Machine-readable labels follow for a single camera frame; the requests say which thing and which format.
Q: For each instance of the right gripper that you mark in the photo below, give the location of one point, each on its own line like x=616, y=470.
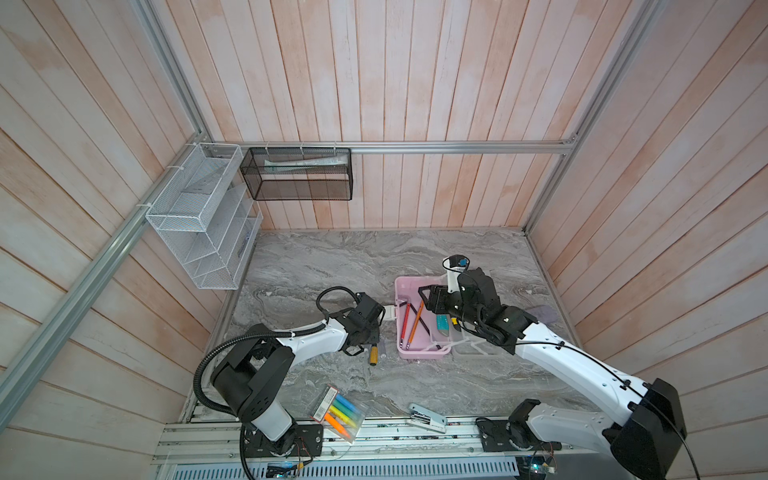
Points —
x=437, y=295

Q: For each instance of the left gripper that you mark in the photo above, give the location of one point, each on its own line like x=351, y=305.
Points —
x=374, y=337

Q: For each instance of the teal utility knife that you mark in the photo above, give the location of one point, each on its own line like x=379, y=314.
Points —
x=443, y=324

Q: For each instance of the pink plastic tool box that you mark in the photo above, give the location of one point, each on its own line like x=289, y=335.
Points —
x=460, y=344

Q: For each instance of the orange handled screwdriver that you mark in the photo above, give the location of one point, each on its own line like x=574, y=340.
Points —
x=373, y=355

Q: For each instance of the orange handled hex key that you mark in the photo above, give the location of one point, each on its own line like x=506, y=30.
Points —
x=415, y=326

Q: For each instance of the black hex key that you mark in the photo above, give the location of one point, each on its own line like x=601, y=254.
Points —
x=424, y=326

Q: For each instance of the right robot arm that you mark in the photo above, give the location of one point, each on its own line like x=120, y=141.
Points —
x=640, y=424

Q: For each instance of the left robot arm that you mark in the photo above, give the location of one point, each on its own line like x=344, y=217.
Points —
x=242, y=376

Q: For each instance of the highlighter pen pack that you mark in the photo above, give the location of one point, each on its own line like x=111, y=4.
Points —
x=338, y=414

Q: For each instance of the grey purple cloth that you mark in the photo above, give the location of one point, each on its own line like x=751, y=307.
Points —
x=545, y=314

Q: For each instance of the white stapler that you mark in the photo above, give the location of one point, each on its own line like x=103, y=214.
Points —
x=424, y=418

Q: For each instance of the black mesh basket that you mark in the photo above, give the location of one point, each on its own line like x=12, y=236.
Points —
x=298, y=173

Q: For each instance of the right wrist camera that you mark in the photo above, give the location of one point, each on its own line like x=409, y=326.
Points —
x=455, y=265

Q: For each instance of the aluminium mounting rail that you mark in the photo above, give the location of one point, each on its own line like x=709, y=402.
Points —
x=378, y=439

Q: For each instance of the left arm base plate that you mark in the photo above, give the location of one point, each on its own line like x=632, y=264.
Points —
x=303, y=440

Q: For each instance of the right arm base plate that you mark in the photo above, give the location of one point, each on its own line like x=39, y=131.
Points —
x=505, y=436

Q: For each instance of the white wire mesh shelf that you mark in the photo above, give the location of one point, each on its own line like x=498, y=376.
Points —
x=206, y=219

